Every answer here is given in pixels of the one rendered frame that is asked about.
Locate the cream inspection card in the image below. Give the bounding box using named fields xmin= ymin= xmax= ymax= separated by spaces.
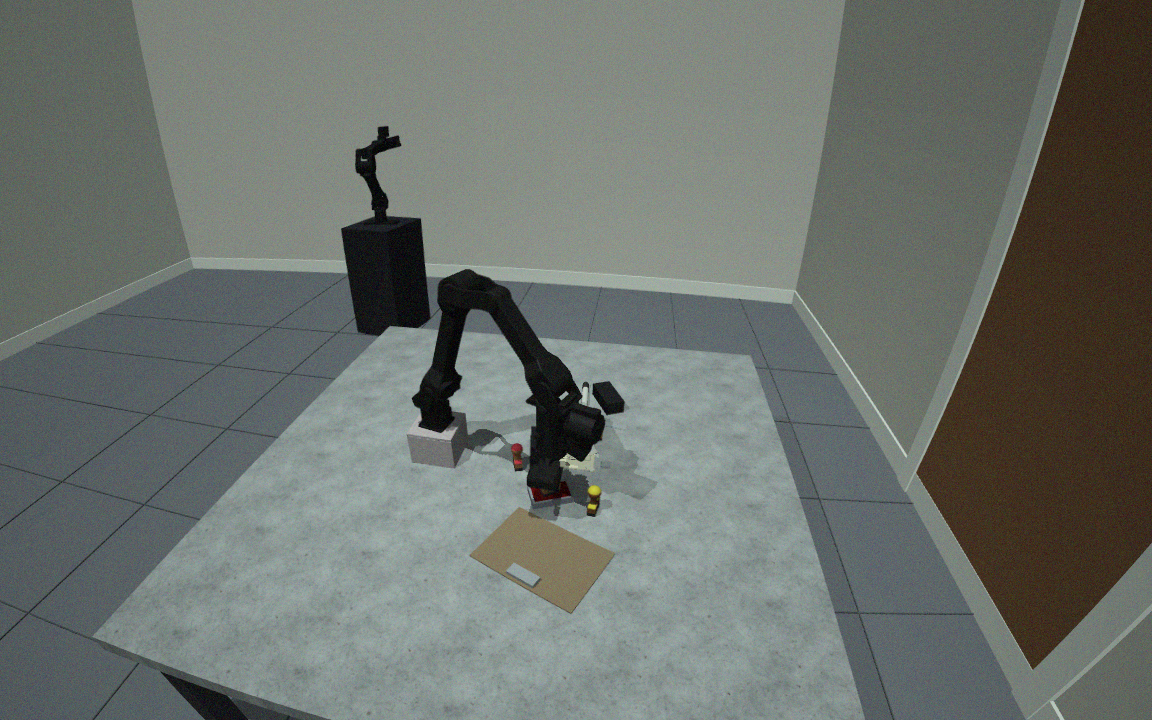
xmin=559 ymin=450 xmax=598 ymax=472

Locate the yellow ball-handled stamp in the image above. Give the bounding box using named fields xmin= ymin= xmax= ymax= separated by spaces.
xmin=588 ymin=485 xmax=602 ymax=517

